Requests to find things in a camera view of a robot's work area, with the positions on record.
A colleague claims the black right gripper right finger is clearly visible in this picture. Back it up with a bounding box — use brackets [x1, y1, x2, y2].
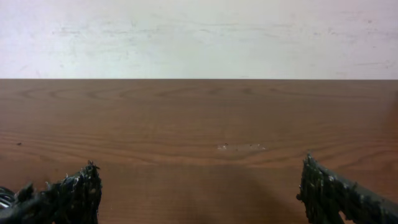
[296, 154, 397, 224]

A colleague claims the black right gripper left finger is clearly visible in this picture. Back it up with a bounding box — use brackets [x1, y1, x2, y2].
[1, 161, 102, 224]

